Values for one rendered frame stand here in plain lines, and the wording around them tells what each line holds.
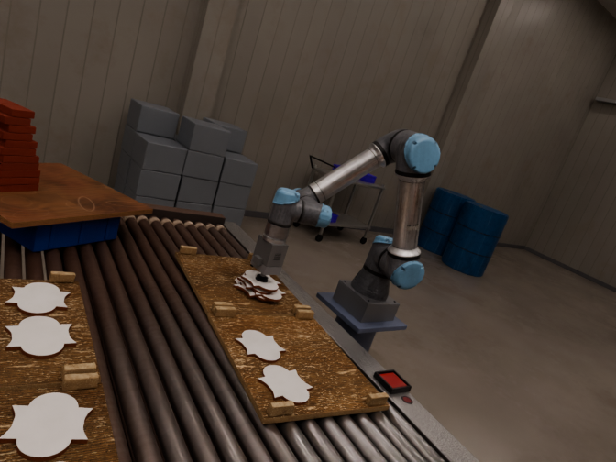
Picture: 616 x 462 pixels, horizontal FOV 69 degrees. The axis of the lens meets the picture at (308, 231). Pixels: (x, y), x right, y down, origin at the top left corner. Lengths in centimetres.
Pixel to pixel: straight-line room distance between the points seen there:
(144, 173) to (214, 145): 67
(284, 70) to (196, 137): 178
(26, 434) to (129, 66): 428
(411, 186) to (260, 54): 407
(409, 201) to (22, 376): 114
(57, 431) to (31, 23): 417
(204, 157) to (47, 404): 349
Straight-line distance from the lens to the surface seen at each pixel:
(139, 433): 95
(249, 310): 138
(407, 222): 155
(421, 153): 146
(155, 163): 413
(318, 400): 111
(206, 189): 436
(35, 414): 93
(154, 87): 500
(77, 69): 484
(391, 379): 133
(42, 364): 105
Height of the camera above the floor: 156
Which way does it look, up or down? 15 degrees down
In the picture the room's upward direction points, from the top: 18 degrees clockwise
